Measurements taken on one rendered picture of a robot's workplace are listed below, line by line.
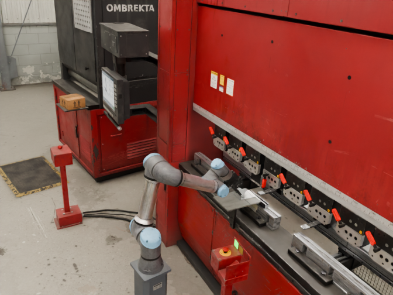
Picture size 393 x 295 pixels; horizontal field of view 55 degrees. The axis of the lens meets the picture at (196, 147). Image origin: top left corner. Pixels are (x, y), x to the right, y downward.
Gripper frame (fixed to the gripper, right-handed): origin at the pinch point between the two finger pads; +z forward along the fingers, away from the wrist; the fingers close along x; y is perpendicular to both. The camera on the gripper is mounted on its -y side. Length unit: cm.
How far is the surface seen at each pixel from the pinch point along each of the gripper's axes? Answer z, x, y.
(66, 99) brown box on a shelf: -57, 217, -54
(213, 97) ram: -37, 53, 37
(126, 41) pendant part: -97, 96, 19
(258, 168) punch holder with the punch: -11.9, -6.3, 19.6
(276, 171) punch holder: -16.2, -22.8, 24.4
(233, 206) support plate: -5.9, -8.6, -8.7
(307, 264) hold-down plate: 12, -63, -2
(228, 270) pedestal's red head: 0, -38, -37
